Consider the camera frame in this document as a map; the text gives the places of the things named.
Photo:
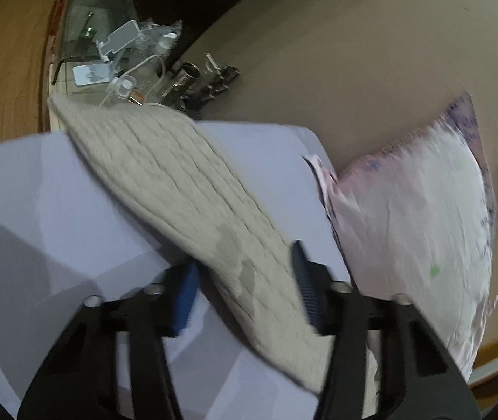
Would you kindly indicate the small clear jar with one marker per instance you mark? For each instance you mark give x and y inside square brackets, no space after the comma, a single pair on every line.
[125,86]

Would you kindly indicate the glass top nightstand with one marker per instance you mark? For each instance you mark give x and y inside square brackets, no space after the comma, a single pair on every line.
[76,70]

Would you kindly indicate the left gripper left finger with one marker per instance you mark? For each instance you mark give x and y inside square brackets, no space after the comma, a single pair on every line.
[78,377]

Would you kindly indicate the black cylindrical bottle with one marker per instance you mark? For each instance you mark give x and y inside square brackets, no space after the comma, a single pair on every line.
[187,75]

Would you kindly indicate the clear plastic bag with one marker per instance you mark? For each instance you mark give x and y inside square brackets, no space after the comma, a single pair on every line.
[158,39]

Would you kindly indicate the pink floral pillow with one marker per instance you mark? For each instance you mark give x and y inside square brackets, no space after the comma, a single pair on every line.
[418,218]

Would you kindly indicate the lavender bed sheet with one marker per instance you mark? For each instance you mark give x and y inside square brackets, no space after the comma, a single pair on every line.
[64,238]

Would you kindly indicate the white phone stand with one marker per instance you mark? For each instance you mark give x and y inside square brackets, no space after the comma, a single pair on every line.
[118,40]

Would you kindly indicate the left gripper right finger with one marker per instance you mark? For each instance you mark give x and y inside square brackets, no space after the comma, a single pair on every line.
[419,378]

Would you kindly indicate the beige knitted sweater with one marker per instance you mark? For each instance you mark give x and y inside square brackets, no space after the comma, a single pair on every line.
[234,196]

